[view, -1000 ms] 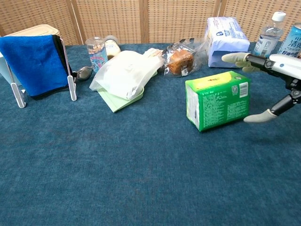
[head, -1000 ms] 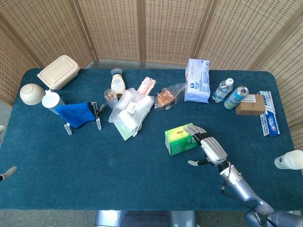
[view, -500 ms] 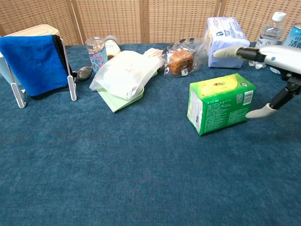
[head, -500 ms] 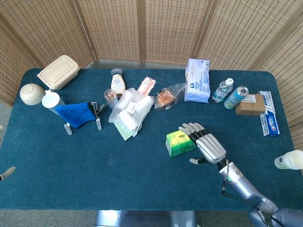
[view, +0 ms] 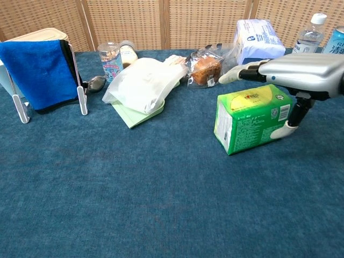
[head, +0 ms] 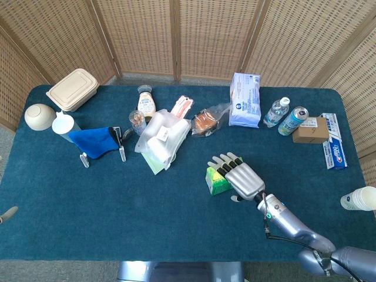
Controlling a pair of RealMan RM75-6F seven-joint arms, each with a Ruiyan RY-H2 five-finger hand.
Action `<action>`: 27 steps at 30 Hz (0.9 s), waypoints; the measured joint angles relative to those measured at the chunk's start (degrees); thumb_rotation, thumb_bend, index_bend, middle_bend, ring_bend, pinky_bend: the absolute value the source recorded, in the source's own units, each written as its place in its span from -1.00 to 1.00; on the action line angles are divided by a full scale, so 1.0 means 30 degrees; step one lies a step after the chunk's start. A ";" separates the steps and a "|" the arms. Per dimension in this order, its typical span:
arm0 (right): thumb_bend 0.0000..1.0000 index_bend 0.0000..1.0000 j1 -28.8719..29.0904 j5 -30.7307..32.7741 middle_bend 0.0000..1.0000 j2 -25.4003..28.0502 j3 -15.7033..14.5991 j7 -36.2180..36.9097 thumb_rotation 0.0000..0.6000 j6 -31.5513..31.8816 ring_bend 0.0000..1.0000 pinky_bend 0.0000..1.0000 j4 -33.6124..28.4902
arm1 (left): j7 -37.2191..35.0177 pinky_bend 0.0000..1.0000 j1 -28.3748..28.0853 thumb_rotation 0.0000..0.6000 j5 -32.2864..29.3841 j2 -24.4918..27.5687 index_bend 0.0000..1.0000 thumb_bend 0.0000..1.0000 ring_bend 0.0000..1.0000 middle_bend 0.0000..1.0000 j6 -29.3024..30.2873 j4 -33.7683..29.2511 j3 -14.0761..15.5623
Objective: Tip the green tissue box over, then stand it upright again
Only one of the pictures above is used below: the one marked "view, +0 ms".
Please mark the pale blue tissue pack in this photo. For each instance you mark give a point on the pale blue tissue pack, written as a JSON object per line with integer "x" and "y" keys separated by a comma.
{"x": 258, "y": 43}

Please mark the metal spoon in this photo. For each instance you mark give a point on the metal spoon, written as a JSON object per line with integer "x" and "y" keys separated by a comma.
{"x": 95, "y": 84}

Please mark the clear snack jar blue label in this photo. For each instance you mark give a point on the clear snack jar blue label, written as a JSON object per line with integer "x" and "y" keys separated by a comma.
{"x": 108, "y": 59}

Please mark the clear water bottle white cap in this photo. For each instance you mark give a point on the clear water bottle white cap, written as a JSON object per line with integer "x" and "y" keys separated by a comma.
{"x": 309, "y": 37}

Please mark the beige lidded container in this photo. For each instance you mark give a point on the beige lidded container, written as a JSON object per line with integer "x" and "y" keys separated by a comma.
{"x": 40, "y": 35}

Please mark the bamboo folding screen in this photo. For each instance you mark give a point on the bamboo folding screen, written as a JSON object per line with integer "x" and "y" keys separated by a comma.
{"x": 172, "y": 24}

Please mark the green tissue pack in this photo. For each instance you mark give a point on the green tissue pack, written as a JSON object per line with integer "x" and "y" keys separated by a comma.
{"x": 252, "y": 126}

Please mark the white plastic bag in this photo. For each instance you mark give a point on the white plastic bag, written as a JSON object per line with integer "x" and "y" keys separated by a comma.
{"x": 142, "y": 83}

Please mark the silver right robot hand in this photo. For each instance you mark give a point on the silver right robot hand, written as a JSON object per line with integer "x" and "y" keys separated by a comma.
{"x": 298, "y": 71}

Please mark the blue towel with black trim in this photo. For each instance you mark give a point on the blue towel with black trim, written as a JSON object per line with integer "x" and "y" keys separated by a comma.
{"x": 40, "y": 72}

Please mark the light green tray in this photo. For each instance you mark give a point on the light green tray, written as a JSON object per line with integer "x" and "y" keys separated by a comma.
{"x": 131, "y": 117}

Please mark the teal drink can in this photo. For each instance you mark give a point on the teal drink can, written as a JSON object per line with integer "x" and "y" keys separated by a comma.
{"x": 334, "y": 43}

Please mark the bread in clear wrapper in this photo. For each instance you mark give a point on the bread in clear wrapper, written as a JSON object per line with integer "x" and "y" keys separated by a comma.
{"x": 207, "y": 70}

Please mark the small glass jar cream contents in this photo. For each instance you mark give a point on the small glass jar cream contents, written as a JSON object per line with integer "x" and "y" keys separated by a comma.
{"x": 128, "y": 55}

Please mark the white folding rack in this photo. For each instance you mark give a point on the white folding rack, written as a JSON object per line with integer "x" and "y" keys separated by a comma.
{"x": 82, "y": 99}

